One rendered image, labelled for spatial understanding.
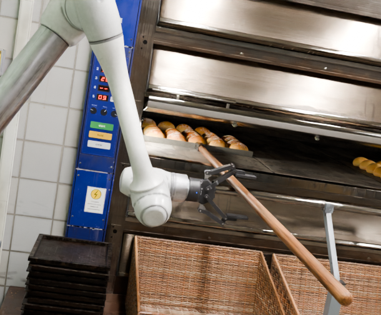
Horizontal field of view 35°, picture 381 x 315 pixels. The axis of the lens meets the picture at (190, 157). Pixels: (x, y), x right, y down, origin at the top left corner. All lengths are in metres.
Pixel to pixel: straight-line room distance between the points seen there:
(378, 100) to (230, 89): 0.64
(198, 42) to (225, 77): 0.18
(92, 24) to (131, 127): 0.30
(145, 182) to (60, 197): 0.85
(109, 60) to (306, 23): 1.07
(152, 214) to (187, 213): 0.85
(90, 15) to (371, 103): 1.39
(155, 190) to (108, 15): 0.50
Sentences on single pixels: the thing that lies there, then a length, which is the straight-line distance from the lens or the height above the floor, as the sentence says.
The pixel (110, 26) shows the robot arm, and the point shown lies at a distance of 1.72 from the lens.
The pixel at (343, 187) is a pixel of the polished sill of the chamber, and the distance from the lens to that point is 2.69.
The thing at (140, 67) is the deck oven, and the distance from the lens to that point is 2.44.
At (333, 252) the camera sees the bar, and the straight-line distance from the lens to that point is 2.19.
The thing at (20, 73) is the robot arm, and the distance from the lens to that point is 1.83.
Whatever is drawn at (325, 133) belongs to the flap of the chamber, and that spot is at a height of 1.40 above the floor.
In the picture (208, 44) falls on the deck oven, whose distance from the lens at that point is 2.47.
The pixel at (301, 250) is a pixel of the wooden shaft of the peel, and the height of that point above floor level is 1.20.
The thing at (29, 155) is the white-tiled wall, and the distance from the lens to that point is 2.49.
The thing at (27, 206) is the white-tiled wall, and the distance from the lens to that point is 2.54.
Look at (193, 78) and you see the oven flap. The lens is 2.46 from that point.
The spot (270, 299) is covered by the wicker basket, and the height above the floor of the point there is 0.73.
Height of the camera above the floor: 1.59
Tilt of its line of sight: 9 degrees down
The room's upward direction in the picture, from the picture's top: 10 degrees clockwise
